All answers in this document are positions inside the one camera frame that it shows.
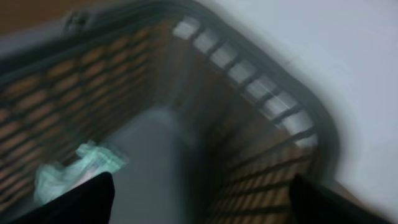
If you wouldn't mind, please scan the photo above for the grey plastic mesh basket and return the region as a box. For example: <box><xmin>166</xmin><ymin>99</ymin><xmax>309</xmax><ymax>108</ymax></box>
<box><xmin>1</xmin><ymin>1</ymin><xmax>340</xmax><ymax>223</ymax></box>

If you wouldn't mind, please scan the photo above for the teal snack packet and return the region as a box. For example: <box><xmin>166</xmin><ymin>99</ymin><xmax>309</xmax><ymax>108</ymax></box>
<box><xmin>34</xmin><ymin>141</ymin><xmax>129</xmax><ymax>205</ymax></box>

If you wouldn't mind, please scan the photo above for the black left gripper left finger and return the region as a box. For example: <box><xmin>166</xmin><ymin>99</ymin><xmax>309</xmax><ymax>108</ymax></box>
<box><xmin>10</xmin><ymin>172</ymin><xmax>115</xmax><ymax>224</ymax></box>

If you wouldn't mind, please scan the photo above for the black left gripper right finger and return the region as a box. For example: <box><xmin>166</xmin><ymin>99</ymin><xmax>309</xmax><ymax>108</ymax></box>
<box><xmin>289</xmin><ymin>174</ymin><xmax>390</xmax><ymax>224</ymax></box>

